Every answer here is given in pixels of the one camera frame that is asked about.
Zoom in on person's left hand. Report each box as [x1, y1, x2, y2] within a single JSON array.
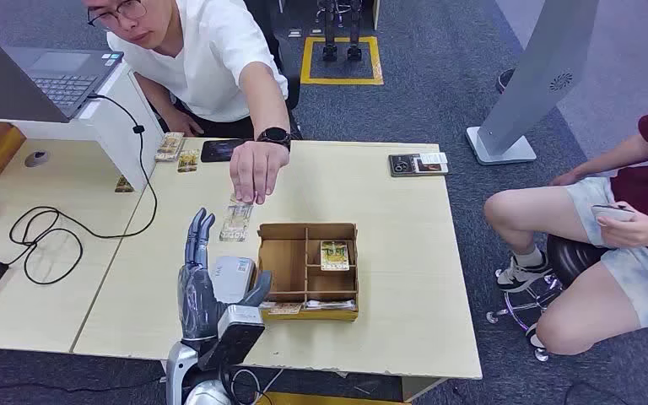
[[229, 139, 292, 206], [597, 201, 648, 251]]

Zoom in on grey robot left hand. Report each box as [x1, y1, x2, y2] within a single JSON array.
[[176, 208, 273, 342]]

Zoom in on person's right hand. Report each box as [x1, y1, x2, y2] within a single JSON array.
[[548, 170, 582, 188], [165, 109, 206, 138]]

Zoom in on grey smartphone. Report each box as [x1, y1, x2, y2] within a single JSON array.
[[590, 203, 636, 223]]

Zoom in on printed card stack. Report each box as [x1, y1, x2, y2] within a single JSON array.
[[154, 132, 186, 164]]

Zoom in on yellow printed room key card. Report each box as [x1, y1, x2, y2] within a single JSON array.
[[319, 240, 351, 273]]

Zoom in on black wristwatch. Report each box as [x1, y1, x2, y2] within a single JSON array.
[[256, 127, 293, 153]]

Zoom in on black smartphone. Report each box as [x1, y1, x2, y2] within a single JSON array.
[[200, 138, 247, 165]]

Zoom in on black stool chrome base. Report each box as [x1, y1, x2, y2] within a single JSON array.
[[486, 235, 610, 364]]

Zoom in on white desk riser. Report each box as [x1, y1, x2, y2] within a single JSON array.
[[0, 61, 165, 194]]

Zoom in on wooden compartment box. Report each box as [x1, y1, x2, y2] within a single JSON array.
[[255, 222, 360, 323]]

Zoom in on dark round bin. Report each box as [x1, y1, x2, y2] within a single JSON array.
[[495, 67, 518, 95]]

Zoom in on yellow floor tape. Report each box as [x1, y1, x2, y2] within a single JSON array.
[[300, 35, 385, 87], [256, 392, 410, 405]]

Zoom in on white leaning kiosk stand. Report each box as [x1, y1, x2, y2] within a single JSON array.
[[465, 0, 602, 167]]

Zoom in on black-rimmed glasses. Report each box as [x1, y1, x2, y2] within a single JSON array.
[[86, 0, 149, 30]]

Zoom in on grey laptop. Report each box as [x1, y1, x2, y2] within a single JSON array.
[[0, 11, 126, 124]]

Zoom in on black robot leg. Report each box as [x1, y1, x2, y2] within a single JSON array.
[[346, 0, 365, 62], [321, 0, 341, 63]]

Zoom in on black power cable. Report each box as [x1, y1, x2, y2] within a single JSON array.
[[8, 92, 159, 286]]

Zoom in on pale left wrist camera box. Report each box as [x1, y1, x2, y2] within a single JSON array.
[[212, 305, 267, 371]]

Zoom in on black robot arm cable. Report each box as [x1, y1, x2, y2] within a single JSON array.
[[219, 362, 275, 405]]

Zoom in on grey desk cable grommet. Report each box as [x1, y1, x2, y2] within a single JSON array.
[[24, 149, 51, 170]]

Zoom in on black floor cable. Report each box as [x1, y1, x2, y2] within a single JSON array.
[[561, 380, 633, 405]]

